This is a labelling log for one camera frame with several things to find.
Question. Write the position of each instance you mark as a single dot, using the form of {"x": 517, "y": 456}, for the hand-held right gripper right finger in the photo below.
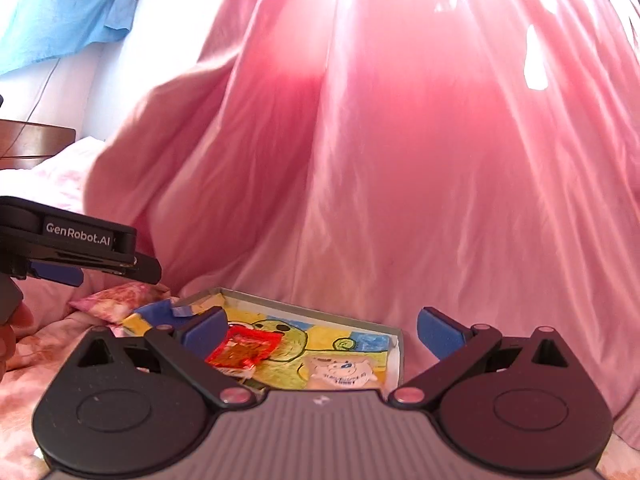
{"x": 440, "y": 337}

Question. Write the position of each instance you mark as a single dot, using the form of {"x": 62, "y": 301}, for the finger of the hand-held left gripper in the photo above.
{"x": 60, "y": 272}
{"x": 85, "y": 237}

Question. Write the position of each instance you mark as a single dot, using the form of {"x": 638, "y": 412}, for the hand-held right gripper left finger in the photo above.
{"x": 204, "y": 334}

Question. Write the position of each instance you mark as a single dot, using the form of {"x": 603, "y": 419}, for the grey box with cartoon print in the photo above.
{"x": 325, "y": 340}

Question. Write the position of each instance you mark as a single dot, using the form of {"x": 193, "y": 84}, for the person's left hand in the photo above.
{"x": 15, "y": 319}

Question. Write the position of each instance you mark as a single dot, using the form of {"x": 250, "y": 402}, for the red snack packet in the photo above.
{"x": 245, "y": 350}

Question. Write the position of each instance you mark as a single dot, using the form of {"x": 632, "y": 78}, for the blue snack packet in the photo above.
{"x": 161, "y": 314}

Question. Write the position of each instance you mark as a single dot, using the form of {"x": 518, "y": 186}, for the wooden headboard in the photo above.
{"x": 40, "y": 142}

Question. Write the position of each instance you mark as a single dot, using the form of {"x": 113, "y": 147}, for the pink floral blanket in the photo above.
{"x": 40, "y": 355}

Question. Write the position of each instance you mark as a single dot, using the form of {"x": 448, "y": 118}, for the pale snack packet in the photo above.
{"x": 340, "y": 372}

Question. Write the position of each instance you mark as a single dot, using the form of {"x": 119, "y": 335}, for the pink curtain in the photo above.
{"x": 380, "y": 160}

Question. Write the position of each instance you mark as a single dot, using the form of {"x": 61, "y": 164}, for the blue cloth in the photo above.
{"x": 60, "y": 10}

